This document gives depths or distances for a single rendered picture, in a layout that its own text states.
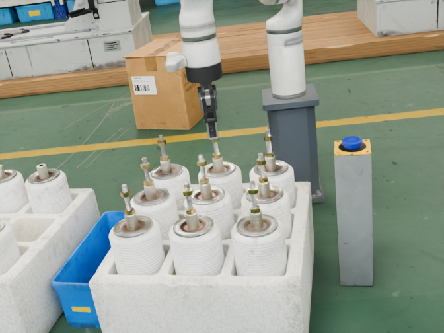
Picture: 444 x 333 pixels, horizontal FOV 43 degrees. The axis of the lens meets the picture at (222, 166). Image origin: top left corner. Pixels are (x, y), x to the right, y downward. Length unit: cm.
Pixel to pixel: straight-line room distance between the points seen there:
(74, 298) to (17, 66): 216
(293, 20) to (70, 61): 188
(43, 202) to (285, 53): 69
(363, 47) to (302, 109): 152
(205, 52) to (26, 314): 63
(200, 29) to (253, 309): 53
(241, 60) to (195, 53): 181
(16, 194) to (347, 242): 78
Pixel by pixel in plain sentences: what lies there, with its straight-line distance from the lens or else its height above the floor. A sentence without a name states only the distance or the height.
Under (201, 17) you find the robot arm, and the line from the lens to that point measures 111.
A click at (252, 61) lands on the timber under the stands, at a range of 292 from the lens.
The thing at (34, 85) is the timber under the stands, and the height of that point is 5.
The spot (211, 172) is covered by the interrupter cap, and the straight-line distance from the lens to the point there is 123.
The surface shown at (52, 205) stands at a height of 20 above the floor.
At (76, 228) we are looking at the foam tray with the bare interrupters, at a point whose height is 14.
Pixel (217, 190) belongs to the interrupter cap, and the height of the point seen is 25.
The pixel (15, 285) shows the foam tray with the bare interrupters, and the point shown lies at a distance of 118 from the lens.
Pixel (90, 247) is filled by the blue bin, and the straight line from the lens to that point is 137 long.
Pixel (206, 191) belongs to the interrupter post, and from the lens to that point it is 112.
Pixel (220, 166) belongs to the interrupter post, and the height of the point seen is 26.
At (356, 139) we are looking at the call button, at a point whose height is 33.
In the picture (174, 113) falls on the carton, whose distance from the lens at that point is 222.
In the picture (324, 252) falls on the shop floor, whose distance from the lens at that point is 138.
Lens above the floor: 77
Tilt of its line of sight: 24 degrees down
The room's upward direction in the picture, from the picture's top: 8 degrees counter-clockwise
